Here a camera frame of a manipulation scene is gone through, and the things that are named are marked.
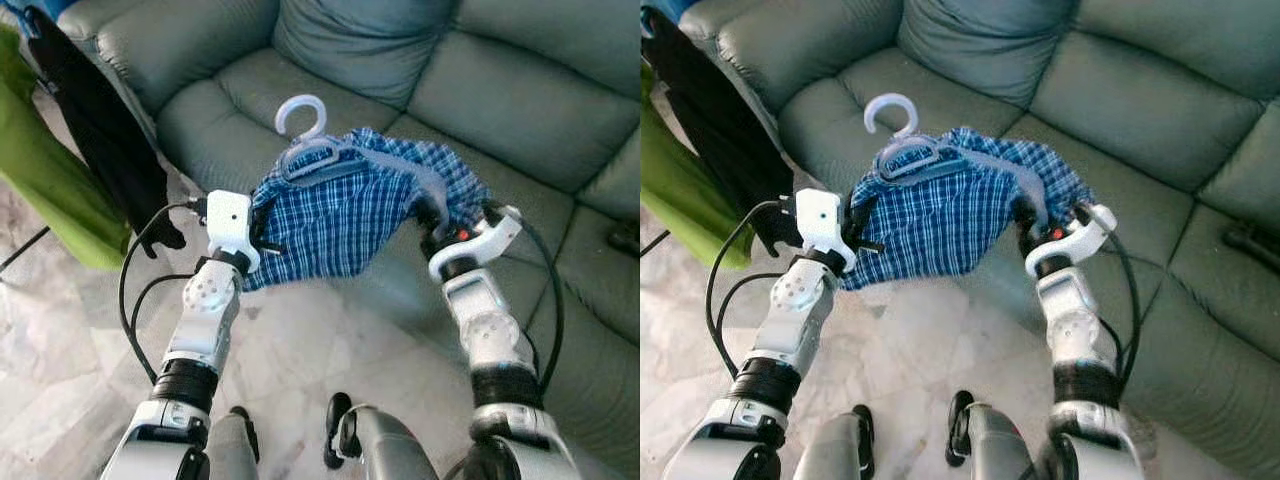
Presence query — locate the blue plaid garment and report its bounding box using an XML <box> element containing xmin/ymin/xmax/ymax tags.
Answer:
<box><xmin>840</xmin><ymin>125</ymin><xmax>1096</xmax><ymax>291</ymax></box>
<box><xmin>240</xmin><ymin>127</ymin><xmax>493</xmax><ymax>293</ymax></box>

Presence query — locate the white plastic clothes hanger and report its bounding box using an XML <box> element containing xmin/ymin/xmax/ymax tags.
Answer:
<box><xmin>865</xmin><ymin>93</ymin><xmax>1051</xmax><ymax>226</ymax></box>
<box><xmin>275</xmin><ymin>95</ymin><xmax>451</xmax><ymax>216</ymax></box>

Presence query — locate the black garment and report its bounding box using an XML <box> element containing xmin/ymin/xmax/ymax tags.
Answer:
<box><xmin>28</xmin><ymin>8</ymin><xmax>189</xmax><ymax>259</ymax></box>
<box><xmin>645</xmin><ymin>8</ymin><xmax>807</xmax><ymax>259</ymax></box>

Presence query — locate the grey green leather sofa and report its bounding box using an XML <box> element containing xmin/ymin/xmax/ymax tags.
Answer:
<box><xmin>55</xmin><ymin>0</ymin><xmax>641</xmax><ymax>480</ymax></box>
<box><xmin>678</xmin><ymin>0</ymin><xmax>1280</xmax><ymax>480</ymax></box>

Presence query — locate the green shirt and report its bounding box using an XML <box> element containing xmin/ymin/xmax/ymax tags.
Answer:
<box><xmin>640</xmin><ymin>65</ymin><xmax>753</xmax><ymax>269</ymax></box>
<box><xmin>0</xmin><ymin>25</ymin><xmax>131</xmax><ymax>271</ymax></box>

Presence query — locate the grey green sofa cushion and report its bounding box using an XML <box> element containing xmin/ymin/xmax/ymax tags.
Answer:
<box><xmin>272</xmin><ymin>0</ymin><xmax>461</xmax><ymax>111</ymax></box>
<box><xmin>895</xmin><ymin>0</ymin><xmax>1081</xmax><ymax>109</ymax></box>

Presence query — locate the black left robot foot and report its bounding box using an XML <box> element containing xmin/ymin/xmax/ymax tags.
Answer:
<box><xmin>230</xmin><ymin>405</ymin><xmax>257</xmax><ymax>457</ymax></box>
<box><xmin>850</xmin><ymin>403</ymin><xmax>877</xmax><ymax>471</ymax></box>

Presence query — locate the black robot foot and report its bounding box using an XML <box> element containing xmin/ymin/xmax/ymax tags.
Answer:
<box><xmin>322</xmin><ymin>392</ymin><xmax>361</xmax><ymax>471</ymax></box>
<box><xmin>850</xmin><ymin>403</ymin><xmax>877</xmax><ymax>471</ymax></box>
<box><xmin>230</xmin><ymin>405</ymin><xmax>257</xmax><ymax>457</ymax></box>
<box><xmin>945</xmin><ymin>390</ymin><xmax>976</xmax><ymax>469</ymax></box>

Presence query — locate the black right robot foot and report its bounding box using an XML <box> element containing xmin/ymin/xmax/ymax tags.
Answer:
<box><xmin>322</xmin><ymin>392</ymin><xmax>361</xmax><ymax>471</ymax></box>
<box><xmin>945</xmin><ymin>390</ymin><xmax>976</xmax><ymax>469</ymax></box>

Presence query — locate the silver left robot leg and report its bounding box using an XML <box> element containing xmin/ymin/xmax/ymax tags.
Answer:
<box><xmin>205</xmin><ymin>415</ymin><xmax>259</xmax><ymax>480</ymax></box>
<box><xmin>795</xmin><ymin>412</ymin><xmax>871</xmax><ymax>480</ymax></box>

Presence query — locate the silver robot leg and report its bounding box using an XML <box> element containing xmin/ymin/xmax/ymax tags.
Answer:
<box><xmin>965</xmin><ymin>402</ymin><xmax>1046</xmax><ymax>480</ymax></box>
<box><xmin>345</xmin><ymin>405</ymin><xmax>441</xmax><ymax>480</ymax></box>
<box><xmin>795</xmin><ymin>412</ymin><xmax>871</xmax><ymax>480</ymax></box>
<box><xmin>205</xmin><ymin>415</ymin><xmax>259</xmax><ymax>480</ymax></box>

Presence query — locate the silver right robot leg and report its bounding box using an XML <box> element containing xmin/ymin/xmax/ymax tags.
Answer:
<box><xmin>345</xmin><ymin>405</ymin><xmax>441</xmax><ymax>480</ymax></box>
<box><xmin>965</xmin><ymin>402</ymin><xmax>1046</xmax><ymax>480</ymax></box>

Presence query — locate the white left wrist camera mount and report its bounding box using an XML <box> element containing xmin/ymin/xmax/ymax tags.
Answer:
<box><xmin>205</xmin><ymin>190</ymin><xmax>263</xmax><ymax>273</ymax></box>
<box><xmin>795</xmin><ymin>188</ymin><xmax>859</xmax><ymax>273</ymax></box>

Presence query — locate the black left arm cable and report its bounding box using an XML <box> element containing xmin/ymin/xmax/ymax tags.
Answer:
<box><xmin>705</xmin><ymin>200</ymin><xmax>801</xmax><ymax>379</ymax></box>
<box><xmin>118</xmin><ymin>200</ymin><xmax>211</xmax><ymax>386</ymax></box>

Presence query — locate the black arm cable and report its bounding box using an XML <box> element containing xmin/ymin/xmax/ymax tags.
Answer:
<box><xmin>1075</xmin><ymin>205</ymin><xmax>1141</xmax><ymax>391</ymax></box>
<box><xmin>485</xmin><ymin>205</ymin><xmax>566</xmax><ymax>396</ymax></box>
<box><xmin>705</xmin><ymin>200</ymin><xmax>801</xmax><ymax>379</ymax></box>
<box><xmin>118</xmin><ymin>200</ymin><xmax>211</xmax><ymax>386</ymax></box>

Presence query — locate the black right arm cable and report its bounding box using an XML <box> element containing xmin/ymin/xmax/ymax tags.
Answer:
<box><xmin>485</xmin><ymin>205</ymin><xmax>566</xmax><ymax>396</ymax></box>
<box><xmin>1075</xmin><ymin>205</ymin><xmax>1141</xmax><ymax>391</ymax></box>

